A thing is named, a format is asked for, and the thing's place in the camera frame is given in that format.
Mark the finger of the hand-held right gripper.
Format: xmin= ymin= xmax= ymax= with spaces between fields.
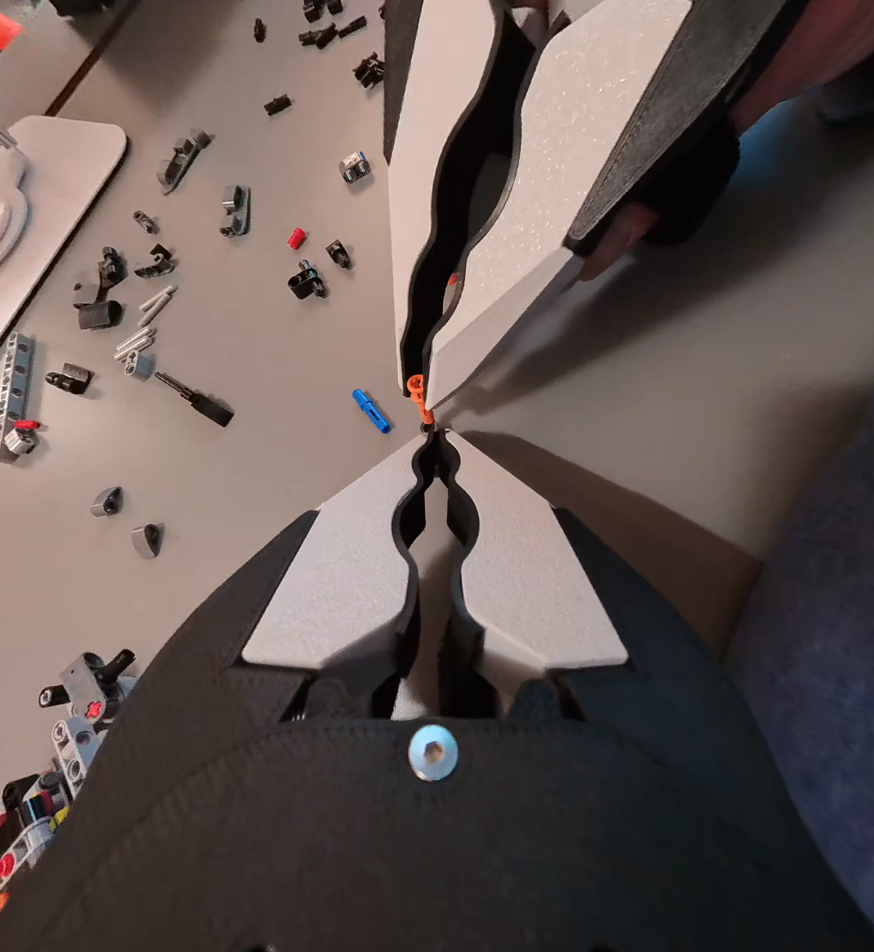
xmin=422 ymin=0 xmax=697 ymax=410
xmin=385 ymin=0 xmax=516 ymax=394

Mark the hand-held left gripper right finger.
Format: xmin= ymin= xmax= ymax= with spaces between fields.
xmin=437 ymin=430 xmax=629 ymax=690

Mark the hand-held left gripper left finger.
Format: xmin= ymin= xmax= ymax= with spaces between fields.
xmin=242 ymin=431 xmax=435 ymax=693

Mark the partly built lego car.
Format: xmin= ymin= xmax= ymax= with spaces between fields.
xmin=0 ymin=649 xmax=140 ymax=952

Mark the group of black lego pins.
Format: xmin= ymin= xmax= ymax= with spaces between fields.
xmin=251 ymin=0 xmax=386 ymax=118

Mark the long blue lego pin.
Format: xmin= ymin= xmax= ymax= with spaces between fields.
xmin=351 ymin=388 xmax=393 ymax=434

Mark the black lego cross connector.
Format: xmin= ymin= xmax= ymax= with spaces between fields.
xmin=287 ymin=259 xmax=328 ymax=300

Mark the grey lego panel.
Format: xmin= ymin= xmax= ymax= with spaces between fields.
xmin=219 ymin=184 xmax=252 ymax=238

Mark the black lego shaft piece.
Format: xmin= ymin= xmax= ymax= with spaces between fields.
xmin=154 ymin=370 xmax=236 ymax=428

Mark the dark grey lego panel assembly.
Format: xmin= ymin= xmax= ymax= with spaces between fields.
xmin=156 ymin=128 xmax=212 ymax=196

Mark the grey black lego panel assembly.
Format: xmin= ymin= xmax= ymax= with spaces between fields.
xmin=72 ymin=279 xmax=124 ymax=332

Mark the long grey lego beam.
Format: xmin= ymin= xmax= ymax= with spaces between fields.
xmin=0 ymin=331 xmax=40 ymax=466

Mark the person's right hand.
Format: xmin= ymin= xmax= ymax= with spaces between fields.
xmin=577 ymin=0 xmax=874 ymax=284

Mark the person's blue sweater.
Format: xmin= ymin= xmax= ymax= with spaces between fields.
xmin=721 ymin=350 xmax=874 ymax=952

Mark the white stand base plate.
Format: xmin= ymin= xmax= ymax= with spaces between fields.
xmin=0 ymin=115 xmax=127 ymax=391

